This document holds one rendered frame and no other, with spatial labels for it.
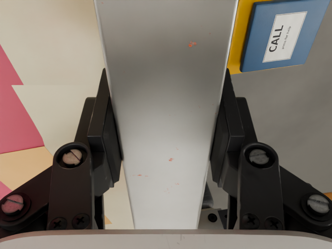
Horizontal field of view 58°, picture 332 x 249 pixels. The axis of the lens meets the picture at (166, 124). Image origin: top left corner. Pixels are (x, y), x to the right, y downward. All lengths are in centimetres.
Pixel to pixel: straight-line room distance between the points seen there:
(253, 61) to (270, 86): 156
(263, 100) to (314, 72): 35
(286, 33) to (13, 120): 35
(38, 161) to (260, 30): 31
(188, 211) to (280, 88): 191
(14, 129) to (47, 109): 3
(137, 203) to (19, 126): 8
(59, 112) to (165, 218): 8
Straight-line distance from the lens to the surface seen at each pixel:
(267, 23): 41
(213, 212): 53
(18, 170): 22
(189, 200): 16
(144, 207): 16
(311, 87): 219
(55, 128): 17
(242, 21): 42
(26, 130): 18
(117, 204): 24
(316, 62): 206
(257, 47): 43
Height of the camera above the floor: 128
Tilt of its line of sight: 42 degrees down
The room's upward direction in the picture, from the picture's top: 164 degrees clockwise
